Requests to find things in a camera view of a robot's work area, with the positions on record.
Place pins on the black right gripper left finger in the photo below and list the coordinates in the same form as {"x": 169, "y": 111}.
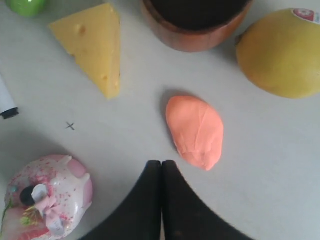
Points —
{"x": 139, "y": 216}

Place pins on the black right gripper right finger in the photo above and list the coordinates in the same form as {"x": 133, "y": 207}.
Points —
{"x": 185, "y": 215}

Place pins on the orange putty blob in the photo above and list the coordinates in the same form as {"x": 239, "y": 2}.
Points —
{"x": 197, "y": 130}

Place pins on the pink toy strawberry cake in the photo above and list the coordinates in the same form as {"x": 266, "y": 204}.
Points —
{"x": 46, "y": 200}

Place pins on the black and white marker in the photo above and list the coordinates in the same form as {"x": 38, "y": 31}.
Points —
{"x": 8, "y": 108}

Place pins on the yellow lemon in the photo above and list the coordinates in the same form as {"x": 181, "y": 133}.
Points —
{"x": 280, "y": 53}

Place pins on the yellow toy cheese wedge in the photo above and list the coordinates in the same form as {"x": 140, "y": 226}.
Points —
{"x": 93, "y": 38}

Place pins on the brown wooden cup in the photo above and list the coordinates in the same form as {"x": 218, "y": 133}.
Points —
{"x": 194, "y": 25}

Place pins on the green toy dog bone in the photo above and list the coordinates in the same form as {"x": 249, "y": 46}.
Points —
{"x": 26, "y": 8}

